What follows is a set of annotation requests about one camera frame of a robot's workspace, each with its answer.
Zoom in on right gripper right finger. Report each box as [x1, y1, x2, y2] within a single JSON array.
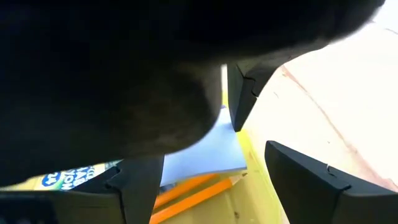
[[265, 140, 398, 224]]

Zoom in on orange pencil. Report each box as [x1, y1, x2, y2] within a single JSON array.
[[153, 173, 219, 210], [149, 172, 249, 224]]

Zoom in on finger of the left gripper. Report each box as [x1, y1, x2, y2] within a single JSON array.
[[226, 57, 290, 133], [0, 63, 223, 187]]

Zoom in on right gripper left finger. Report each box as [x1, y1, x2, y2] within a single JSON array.
[[0, 155, 165, 224]]

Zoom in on yellow green crayon box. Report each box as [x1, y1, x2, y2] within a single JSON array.
[[4, 159, 123, 192]]

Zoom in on yellow translucent pencil box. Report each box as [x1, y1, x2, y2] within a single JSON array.
[[0, 90, 292, 224]]

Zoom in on blue sticky note pad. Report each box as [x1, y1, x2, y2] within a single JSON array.
[[160, 105, 248, 187]]

